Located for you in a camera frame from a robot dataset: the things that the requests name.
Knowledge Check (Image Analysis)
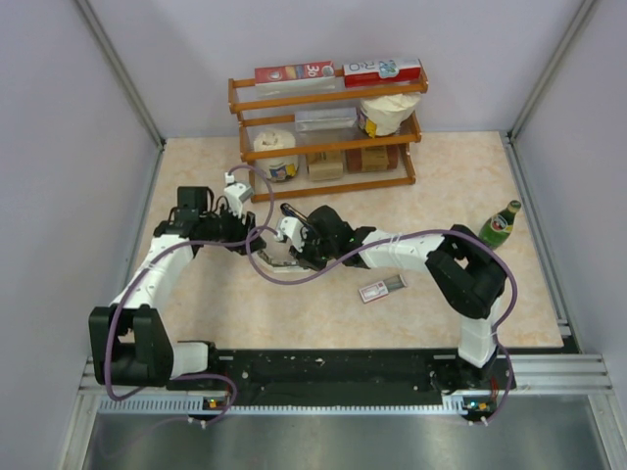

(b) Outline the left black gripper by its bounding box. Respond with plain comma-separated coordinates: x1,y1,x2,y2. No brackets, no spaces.
200,200,266,256

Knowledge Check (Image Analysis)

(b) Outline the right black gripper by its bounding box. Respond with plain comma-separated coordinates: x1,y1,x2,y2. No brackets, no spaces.
290,230,338,273

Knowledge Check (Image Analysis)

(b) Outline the blue black stapler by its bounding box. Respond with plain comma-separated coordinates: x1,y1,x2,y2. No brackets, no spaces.
280,203,312,229

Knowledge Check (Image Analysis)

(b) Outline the small staple box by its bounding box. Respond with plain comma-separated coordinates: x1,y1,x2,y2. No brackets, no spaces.
359,281,389,304

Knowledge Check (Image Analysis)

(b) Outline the silver staple strip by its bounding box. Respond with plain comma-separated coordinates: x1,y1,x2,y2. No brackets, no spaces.
383,274,408,292

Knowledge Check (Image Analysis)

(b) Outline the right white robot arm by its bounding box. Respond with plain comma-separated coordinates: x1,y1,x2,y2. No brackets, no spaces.
278,203,509,388

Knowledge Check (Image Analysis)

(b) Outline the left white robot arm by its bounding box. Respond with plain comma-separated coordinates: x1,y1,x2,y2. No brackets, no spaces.
88,182,255,389

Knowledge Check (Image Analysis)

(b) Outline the small white paper roll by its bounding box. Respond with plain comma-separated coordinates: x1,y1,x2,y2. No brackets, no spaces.
252,127,301,183

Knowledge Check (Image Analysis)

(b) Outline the tan cardboard box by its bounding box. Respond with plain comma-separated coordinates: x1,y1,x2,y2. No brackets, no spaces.
306,151,344,181

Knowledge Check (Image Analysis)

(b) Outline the wooden three-tier shelf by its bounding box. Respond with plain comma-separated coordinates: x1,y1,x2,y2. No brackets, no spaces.
228,70,428,203

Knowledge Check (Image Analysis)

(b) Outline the brown brick-pattern box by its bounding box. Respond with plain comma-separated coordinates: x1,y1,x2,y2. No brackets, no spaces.
346,145,400,173

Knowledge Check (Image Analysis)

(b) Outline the clear plastic box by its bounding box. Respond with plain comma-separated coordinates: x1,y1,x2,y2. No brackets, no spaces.
294,108,357,144

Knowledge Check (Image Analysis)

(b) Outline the red foil wrap box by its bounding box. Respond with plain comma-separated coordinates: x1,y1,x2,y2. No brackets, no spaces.
254,61,336,95

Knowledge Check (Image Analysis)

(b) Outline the green glass bottle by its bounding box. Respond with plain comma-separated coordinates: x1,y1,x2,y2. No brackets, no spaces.
478,200,522,250

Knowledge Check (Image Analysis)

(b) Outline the red white toothpaste box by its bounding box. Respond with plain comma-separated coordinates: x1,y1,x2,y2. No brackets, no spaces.
343,58,422,88

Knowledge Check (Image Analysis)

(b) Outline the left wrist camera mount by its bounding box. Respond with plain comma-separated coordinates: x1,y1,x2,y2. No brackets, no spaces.
223,172,254,218

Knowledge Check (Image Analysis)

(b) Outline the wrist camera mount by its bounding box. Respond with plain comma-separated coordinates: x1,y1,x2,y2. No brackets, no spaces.
274,216,305,250
223,172,254,218

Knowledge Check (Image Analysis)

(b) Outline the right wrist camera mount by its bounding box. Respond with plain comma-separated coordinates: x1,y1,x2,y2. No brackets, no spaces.
274,216,305,250

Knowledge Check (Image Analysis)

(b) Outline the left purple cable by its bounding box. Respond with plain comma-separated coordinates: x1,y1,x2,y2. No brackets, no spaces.
102,164,275,422

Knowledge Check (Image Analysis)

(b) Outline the purple cable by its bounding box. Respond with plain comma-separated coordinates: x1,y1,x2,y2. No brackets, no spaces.
102,164,275,422
244,225,520,422

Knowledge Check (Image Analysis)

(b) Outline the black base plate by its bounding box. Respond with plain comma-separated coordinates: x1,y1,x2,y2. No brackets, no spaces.
167,349,515,407

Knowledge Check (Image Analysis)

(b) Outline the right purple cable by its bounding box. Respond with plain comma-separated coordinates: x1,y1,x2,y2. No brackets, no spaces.
244,225,520,422

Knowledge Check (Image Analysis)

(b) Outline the white slotted cable duct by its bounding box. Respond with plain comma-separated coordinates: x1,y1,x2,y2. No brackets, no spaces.
98,396,468,416

